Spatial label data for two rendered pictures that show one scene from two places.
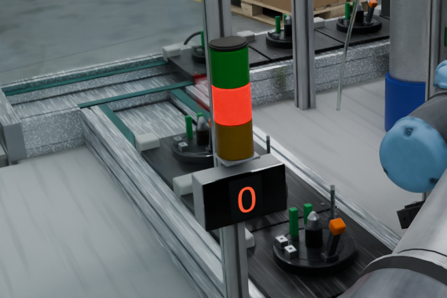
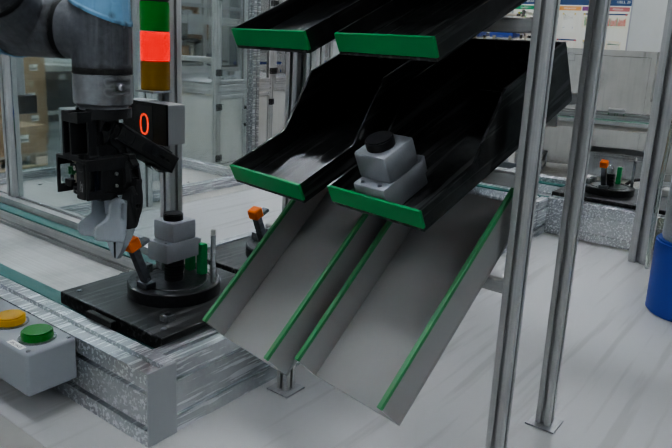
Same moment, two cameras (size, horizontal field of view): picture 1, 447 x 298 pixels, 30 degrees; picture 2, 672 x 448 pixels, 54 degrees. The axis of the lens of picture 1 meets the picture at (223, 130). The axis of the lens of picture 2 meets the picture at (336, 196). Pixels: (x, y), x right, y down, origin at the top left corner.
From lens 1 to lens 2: 1.42 m
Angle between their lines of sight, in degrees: 56
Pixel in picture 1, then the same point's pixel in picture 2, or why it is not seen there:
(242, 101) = (144, 42)
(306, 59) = (648, 208)
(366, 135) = (626, 292)
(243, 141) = (144, 74)
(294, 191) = not seen: hidden behind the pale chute
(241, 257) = (166, 184)
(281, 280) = (234, 248)
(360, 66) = not seen: outside the picture
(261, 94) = (610, 235)
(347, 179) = not seen: hidden behind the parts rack
